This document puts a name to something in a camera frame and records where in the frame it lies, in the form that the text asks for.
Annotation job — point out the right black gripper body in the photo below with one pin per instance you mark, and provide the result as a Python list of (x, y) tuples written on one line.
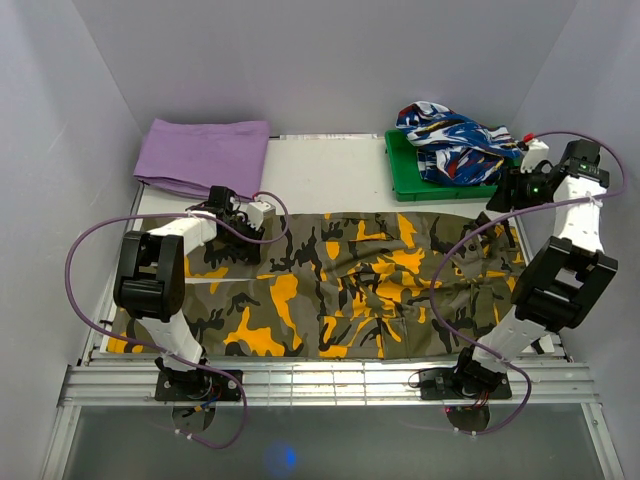
[(529, 189)]

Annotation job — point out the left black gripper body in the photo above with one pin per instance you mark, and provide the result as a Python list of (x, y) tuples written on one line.
[(247, 229)]

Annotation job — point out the camouflage cargo trousers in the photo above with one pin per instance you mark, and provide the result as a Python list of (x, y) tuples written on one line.
[(389, 285)]

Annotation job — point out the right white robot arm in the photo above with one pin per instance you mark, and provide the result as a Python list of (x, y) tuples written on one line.
[(563, 281)]

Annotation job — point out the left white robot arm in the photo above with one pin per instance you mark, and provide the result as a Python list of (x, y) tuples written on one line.
[(150, 280)]

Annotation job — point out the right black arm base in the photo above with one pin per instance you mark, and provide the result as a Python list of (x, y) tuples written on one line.
[(448, 384)]

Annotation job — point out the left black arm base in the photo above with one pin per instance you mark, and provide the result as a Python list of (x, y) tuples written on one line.
[(197, 386)]

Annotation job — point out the folded purple trousers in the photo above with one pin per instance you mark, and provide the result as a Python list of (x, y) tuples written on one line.
[(189, 159)]

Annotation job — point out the blue white patterned garment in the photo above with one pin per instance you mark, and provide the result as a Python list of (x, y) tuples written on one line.
[(453, 150)]

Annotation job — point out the green plastic bin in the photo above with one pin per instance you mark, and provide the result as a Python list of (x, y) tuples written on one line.
[(408, 184)]

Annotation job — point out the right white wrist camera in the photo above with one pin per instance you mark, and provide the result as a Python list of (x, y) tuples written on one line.
[(535, 151)]

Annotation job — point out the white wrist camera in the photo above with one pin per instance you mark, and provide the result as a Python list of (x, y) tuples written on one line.
[(257, 211), (535, 151)]

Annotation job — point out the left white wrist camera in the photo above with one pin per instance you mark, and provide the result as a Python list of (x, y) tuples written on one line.
[(257, 211)]

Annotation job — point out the aluminium front rail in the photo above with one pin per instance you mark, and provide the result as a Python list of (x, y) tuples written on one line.
[(130, 381)]

